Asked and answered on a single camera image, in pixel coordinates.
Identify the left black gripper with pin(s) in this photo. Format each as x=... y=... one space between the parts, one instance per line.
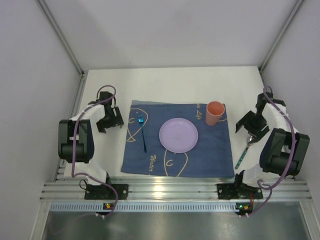
x=110 y=121

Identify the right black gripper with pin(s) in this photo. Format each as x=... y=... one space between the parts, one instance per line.
x=250 y=122

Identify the spoon with green handle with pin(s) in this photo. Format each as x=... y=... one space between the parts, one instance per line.
x=243 y=152

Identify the orange plastic cup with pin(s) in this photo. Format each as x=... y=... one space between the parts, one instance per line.
x=214 y=112

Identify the blue cloth placemat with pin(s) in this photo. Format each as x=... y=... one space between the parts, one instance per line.
x=210 y=158

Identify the purple plastic plate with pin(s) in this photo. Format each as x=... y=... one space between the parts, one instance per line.
x=178 y=135

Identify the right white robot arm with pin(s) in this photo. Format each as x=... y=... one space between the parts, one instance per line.
x=284 y=151

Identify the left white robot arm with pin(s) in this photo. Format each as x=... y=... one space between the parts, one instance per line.
x=77 y=137

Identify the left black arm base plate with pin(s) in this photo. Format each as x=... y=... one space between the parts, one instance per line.
x=102 y=192

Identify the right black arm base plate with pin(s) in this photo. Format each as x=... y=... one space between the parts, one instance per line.
x=227 y=191

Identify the perforated grey cable tray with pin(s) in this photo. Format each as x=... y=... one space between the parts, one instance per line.
x=133 y=207

